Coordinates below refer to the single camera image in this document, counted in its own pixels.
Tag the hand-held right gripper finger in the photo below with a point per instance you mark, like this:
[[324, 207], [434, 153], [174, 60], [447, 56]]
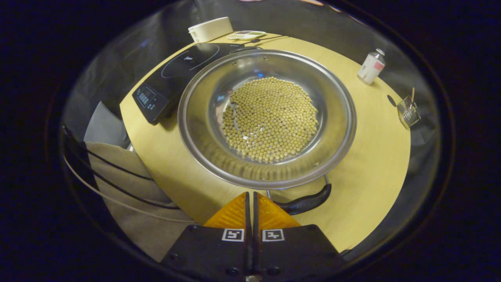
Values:
[[247, 250], [257, 250]]

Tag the pile of yellow soybeans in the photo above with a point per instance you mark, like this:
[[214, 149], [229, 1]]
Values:
[[270, 119]]

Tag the stainless steel pot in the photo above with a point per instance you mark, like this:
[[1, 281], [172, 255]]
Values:
[[203, 117]]

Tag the black induction cooktop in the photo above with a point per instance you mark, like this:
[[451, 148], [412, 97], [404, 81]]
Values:
[[168, 82]]

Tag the small white bottle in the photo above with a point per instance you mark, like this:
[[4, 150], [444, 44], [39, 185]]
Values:
[[370, 68]]

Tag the white divided bean dish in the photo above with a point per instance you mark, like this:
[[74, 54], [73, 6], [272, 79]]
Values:
[[246, 35]]

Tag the thin wooden stick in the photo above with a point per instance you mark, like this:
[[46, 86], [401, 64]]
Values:
[[412, 94]]

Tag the white toaster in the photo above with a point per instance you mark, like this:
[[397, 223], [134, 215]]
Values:
[[211, 29]]

